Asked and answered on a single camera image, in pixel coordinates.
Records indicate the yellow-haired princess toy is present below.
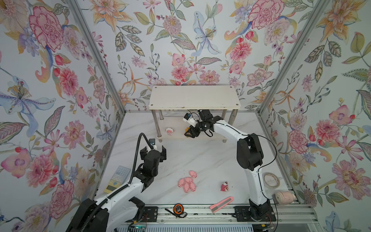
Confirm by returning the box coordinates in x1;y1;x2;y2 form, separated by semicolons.
185;131;193;138

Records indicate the pink round pig toy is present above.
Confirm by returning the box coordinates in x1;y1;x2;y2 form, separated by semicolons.
165;127;174;136

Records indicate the white two-tier shelf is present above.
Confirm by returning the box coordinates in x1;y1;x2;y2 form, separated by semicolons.
149;86;241;142

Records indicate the small red pink figurine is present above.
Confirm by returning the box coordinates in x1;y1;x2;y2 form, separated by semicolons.
221;181;229;192

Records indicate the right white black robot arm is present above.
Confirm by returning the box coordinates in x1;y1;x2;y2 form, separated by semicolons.
183;110;273;221

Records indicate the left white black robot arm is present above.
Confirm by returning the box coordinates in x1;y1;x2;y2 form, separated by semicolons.
66;147;167;232

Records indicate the yellow grey calculator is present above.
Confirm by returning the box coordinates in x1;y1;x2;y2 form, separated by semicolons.
104;166;131;193

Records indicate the single pink piglet toy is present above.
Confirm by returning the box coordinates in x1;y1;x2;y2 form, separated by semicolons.
189;171;197;178

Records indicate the pink piglet toy cluster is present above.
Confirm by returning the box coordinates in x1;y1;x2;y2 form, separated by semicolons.
177;177;197;193

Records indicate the black orange tape measure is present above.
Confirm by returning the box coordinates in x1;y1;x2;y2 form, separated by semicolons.
165;204;187;218

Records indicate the pink striped flat tool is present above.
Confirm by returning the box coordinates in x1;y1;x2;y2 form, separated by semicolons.
209;196;234;213

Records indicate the clear tape roll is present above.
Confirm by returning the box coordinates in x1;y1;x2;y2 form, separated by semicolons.
263;172;281;189

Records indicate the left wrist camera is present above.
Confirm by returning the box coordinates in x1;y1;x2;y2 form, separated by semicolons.
148;139;157;150

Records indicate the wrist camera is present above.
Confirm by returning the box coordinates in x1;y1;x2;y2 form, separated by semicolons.
148;139;157;150
183;113;198;127

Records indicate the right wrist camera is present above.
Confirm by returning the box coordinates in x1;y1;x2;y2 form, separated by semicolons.
183;113;198;127

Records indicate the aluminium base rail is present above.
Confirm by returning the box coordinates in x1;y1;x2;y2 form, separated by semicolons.
141;204;318;225

